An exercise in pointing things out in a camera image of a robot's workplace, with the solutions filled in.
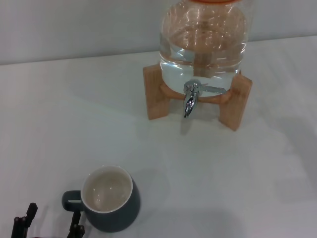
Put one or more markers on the chrome faucet with lever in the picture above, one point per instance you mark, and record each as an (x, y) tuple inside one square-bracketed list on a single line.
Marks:
[(189, 104)]

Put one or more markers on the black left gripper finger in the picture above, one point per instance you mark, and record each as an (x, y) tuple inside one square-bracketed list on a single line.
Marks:
[(75, 228), (27, 220)]

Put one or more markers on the clear glass water jar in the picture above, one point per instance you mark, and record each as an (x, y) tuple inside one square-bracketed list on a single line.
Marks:
[(203, 49)]

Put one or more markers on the black ceramic cup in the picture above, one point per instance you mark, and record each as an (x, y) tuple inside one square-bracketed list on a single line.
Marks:
[(119, 218)]

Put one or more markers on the wooden jar stand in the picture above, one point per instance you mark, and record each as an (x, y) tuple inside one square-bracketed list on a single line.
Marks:
[(156, 94)]

